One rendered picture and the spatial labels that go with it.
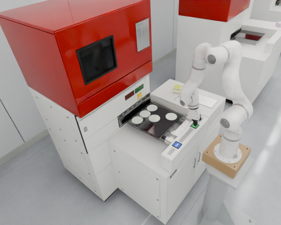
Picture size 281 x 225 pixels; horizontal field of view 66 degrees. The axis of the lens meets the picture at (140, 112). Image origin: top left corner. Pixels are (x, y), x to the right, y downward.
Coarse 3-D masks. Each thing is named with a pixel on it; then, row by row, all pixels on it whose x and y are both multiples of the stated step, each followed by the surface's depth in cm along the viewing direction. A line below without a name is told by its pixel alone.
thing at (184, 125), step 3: (186, 120) 191; (183, 123) 188; (186, 123) 188; (189, 123) 188; (180, 126) 186; (183, 126) 185; (186, 126) 185; (177, 129) 183; (180, 129) 183; (183, 129) 182; (177, 132) 180; (180, 132) 180; (174, 138) 175; (165, 144) 174; (168, 144) 171
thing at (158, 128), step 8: (152, 112) 199; (160, 112) 199; (168, 112) 198; (128, 120) 193; (144, 120) 192; (160, 120) 191; (168, 120) 190; (176, 120) 189; (144, 128) 184; (152, 128) 183; (160, 128) 183; (168, 128) 183
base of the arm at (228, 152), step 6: (222, 138) 146; (222, 144) 148; (228, 144) 143; (234, 144) 141; (216, 150) 157; (222, 150) 150; (228, 150) 146; (234, 150) 146; (216, 156) 154; (222, 156) 153; (228, 156) 149; (234, 156) 149; (240, 156) 152; (228, 162) 149; (234, 162) 148
